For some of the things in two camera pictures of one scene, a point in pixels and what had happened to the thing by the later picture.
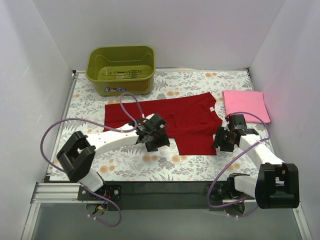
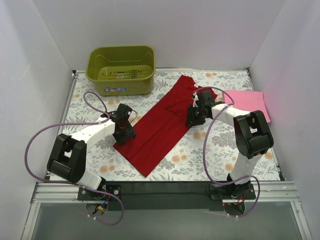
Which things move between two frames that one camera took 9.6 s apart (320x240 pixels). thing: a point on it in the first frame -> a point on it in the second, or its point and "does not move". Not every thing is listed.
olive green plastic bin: (116, 70) does not move
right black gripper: (222, 139) -> (193, 117)
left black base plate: (110, 192) does not move
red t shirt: (189, 122) -> (161, 127)
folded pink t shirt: (251, 102) does not move
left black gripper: (158, 138) -> (125, 135)
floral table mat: (131, 162) does not move
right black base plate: (224, 191) does not move
